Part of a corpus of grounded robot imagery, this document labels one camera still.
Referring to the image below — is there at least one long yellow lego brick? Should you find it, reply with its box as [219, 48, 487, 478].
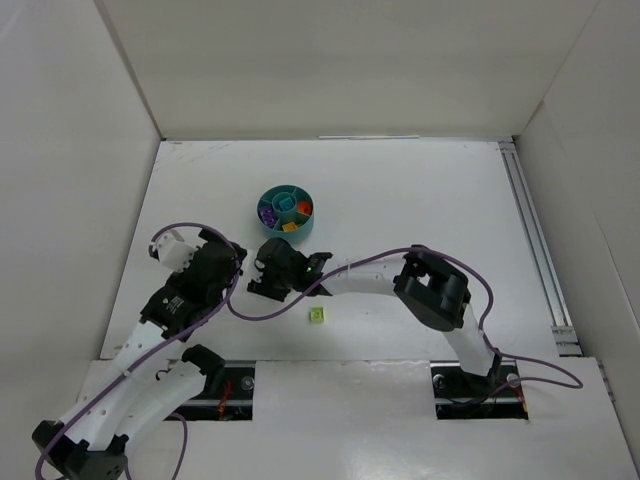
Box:
[282, 222, 300, 232]

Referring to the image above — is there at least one long purple lego brick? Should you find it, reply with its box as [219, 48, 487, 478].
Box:
[258, 205, 278, 229]

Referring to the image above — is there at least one long teal lego brick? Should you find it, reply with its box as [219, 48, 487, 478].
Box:
[277, 196, 296, 212]

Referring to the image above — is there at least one orange round lego piece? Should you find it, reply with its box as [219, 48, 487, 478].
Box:
[297, 201, 313, 216]

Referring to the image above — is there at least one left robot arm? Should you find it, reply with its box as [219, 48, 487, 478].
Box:
[32, 224, 247, 479]

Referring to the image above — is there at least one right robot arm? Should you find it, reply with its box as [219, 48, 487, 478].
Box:
[247, 238, 499, 379]

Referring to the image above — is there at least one teal round divided container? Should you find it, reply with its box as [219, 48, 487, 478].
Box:
[256, 185, 314, 244]

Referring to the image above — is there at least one green lego brick right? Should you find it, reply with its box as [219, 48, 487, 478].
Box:
[309, 306, 326, 324]

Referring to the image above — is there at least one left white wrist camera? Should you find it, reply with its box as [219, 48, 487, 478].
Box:
[150, 232, 196, 273]

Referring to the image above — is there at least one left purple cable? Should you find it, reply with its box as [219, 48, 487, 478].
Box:
[34, 221, 241, 480]

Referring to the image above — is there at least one purple cable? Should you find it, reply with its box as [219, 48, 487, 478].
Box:
[224, 246, 584, 401]
[34, 221, 241, 480]

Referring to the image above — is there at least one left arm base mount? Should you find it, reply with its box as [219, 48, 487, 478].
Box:
[175, 361, 256, 422]

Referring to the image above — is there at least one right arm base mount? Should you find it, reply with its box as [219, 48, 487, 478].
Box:
[430, 361, 529, 420]

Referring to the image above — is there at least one aluminium rail right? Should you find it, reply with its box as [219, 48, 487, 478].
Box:
[498, 140, 584, 357]

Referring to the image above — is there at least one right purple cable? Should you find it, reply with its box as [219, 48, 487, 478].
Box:
[224, 246, 584, 401]

